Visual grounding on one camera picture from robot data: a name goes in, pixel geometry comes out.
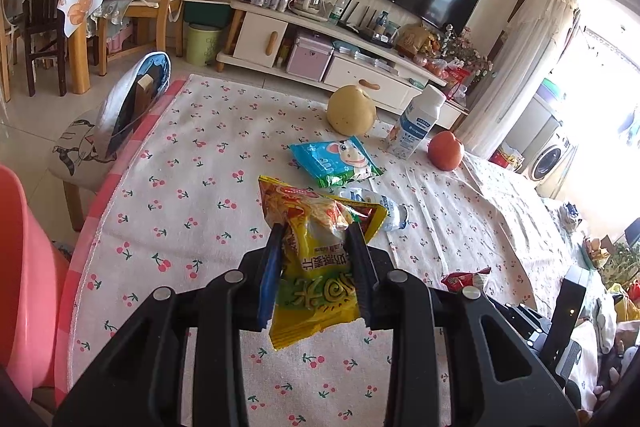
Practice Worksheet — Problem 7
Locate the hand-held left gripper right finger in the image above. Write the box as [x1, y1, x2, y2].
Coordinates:
[344, 221, 579, 427]

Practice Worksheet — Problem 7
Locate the cat print covered stool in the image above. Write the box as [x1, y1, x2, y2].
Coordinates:
[47, 51, 173, 233]

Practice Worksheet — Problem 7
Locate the black router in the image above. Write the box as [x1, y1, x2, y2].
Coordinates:
[345, 0, 382, 28]

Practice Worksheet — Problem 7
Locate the white plastic bottle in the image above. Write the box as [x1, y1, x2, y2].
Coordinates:
[386, 84, 447, 160]

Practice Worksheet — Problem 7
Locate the cherry print tablecloth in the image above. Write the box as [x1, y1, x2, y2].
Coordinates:
[54, 74, 603, 427]

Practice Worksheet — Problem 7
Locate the yellow pear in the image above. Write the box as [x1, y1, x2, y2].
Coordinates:
[326, 85, 377, 135]

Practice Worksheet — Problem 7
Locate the crumpled white blue pouch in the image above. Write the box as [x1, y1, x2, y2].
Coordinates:
[340, 187, 411, 233]

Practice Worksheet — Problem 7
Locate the dark wooden chair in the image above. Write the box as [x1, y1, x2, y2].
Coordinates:
[2, 0, 83, 98]

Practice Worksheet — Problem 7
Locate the pink plastic bin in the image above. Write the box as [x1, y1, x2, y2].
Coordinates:
[0, 164, 72, 392]

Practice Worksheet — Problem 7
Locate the white television cabinet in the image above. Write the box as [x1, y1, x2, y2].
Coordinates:
[216, 0, 471, 132]

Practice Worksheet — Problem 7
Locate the lace covered standing air conditioner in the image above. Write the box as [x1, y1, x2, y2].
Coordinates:
[452, 0, 583, 158]

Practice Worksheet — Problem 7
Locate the red apple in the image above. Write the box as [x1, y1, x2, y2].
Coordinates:
[427, 131, 465, 171]

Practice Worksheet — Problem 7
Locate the dried flower bunch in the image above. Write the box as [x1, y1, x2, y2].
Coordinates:
[440, 24, 496, 80]

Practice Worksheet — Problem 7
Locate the white washing machine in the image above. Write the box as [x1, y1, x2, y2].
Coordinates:
[520, 117, 576, 200]

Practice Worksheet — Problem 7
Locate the brown snack bag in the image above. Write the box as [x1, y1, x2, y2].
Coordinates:
[397, 24, 436, 58]

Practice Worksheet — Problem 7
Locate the green cow print wrapper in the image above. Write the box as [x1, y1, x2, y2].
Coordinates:
[290, 136, 385, 188]

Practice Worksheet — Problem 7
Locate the green waste bin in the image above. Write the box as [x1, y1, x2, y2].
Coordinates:
[185, 23, 223, 68]

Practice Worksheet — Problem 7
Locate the yellow snack wrapper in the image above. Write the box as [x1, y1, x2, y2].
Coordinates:
[257, 175, 390, 350]

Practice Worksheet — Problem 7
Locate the small red snack wrapper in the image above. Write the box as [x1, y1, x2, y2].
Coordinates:
[441, 266, 493, 294]

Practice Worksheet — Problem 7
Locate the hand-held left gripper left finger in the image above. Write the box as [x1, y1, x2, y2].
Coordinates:
[52, 223, 287, 427]

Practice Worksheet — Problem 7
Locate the pink storage box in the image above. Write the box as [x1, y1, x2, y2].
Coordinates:
[286, 32, 335, 82]

